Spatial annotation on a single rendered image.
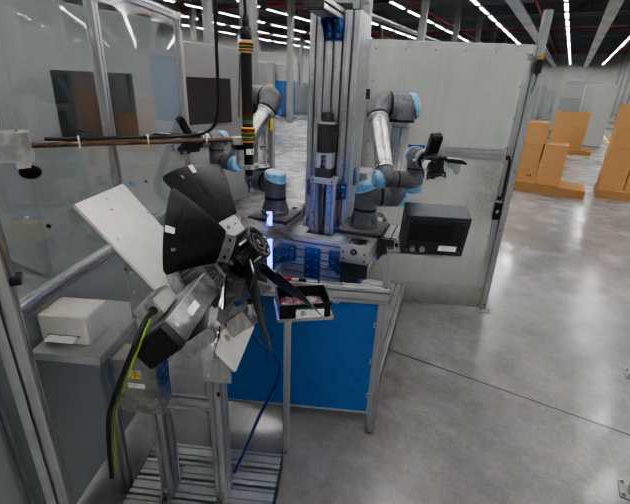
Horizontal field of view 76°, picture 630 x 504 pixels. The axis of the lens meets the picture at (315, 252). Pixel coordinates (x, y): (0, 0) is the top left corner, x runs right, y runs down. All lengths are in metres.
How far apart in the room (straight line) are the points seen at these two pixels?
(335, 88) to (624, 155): 7.39
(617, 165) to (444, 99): 6.24
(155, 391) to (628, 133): 8.52
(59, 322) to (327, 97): 1.53
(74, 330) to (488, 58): 2.85
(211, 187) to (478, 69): 2.25
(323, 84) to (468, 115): 1.33
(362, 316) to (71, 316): 1.18
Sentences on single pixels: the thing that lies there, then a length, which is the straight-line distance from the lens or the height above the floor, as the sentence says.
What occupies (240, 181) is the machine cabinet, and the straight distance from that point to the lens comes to 6.25.
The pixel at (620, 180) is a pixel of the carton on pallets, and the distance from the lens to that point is 9.14.
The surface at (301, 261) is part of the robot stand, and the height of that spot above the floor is 0.81.
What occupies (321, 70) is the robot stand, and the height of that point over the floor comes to 1.76.
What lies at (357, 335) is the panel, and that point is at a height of 0.59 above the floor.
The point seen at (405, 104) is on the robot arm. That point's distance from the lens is 1.98.
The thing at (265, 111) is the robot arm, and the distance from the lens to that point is 2.08.
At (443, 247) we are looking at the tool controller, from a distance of 1.79.
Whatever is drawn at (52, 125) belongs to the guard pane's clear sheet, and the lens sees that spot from 1.75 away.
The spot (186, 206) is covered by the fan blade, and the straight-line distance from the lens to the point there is 1.15.
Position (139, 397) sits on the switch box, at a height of 0.69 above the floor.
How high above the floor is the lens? 1.70
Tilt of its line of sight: 22 degrees down
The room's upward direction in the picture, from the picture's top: 2 degrees clockwise
